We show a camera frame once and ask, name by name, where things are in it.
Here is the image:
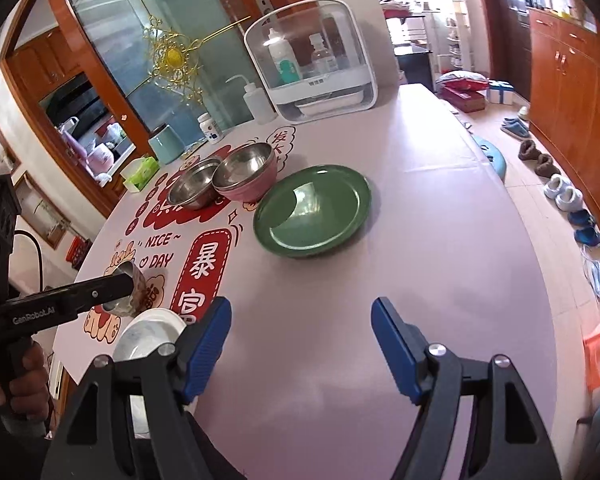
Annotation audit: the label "clear small bottle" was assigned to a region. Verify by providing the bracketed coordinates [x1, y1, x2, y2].
[309, 34, 338, 77]

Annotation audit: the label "wide steel bowl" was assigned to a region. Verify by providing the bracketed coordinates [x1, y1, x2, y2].
[166, 158, 224, 211]

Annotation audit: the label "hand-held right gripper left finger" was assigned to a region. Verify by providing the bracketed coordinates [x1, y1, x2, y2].
[40, 296, 233, 480]

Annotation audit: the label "green tissue box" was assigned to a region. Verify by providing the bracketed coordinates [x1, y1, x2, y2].
[120, 156, 160, 193]

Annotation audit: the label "pink rice cooker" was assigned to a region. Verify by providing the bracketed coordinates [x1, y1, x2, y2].
[82, 141, 116, 177]

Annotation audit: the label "white shelving unit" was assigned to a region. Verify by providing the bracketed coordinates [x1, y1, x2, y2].
[385, 2, 436, 86]

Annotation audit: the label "clear squeeze bottle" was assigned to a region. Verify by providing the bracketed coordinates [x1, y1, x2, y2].
[226, 75, 278, 125]

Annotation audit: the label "plain white plate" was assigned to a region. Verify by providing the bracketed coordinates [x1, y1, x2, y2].
[112, 308, 188, 436]

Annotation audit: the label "person's left hand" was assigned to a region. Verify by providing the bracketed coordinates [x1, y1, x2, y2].
[0, 340, 48, 411]

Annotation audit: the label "light blue shoe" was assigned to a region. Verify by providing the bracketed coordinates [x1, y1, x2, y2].
[555, 187, 584, 211]
[543, 174, 571, 198]

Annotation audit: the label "white storage box clear cover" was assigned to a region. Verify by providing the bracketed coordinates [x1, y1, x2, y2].
[243, 0, 378, 125]

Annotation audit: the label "teal round stool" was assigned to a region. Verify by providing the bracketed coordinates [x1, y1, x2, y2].
[470, 132, 506, 181]

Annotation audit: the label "pink steel bowl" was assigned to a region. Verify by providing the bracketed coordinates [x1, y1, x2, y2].
[211, 142, 279, 202]

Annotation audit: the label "teal canister with black lid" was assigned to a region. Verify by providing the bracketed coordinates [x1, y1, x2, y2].
[147, 124, 187, 166]

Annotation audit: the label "red plastic basket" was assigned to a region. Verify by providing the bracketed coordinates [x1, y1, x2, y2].
[65, 237, 91, 266]

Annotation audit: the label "white bottle with teal label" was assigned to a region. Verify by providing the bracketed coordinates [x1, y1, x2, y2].
[267, 27, 302, 83]

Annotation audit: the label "tall wooden cabinets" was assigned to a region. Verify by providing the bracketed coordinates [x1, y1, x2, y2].
[527, 7, 600, 256]

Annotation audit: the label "blue and white gift box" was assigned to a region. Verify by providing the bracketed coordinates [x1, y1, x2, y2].
[486, 79, 516, 106]

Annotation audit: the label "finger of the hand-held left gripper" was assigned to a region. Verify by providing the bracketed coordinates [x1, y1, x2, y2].
[75, 272, 135, 313]

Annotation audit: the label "glass door with gold ornament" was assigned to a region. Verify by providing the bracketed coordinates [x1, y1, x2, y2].
[57, 0, 301, 136]

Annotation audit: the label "black cable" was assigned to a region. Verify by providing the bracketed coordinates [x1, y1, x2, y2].
[12, 230, 46, 291]

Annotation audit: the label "deep steel bowl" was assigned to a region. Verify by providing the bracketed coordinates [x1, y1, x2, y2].
[102, 260, 148, 317]

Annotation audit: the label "green plate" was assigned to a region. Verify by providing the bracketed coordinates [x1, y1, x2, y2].
[253, 165, 372, 258]

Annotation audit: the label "wooden kitchen wall cabinets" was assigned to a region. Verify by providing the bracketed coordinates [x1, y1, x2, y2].
[7, 35, 81, 91]

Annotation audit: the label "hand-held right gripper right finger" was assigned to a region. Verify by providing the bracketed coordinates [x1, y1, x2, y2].
[370, 296, 563, 480]

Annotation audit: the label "white pill bottle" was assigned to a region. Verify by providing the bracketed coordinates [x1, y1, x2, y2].
[197, 112, 224, 145]

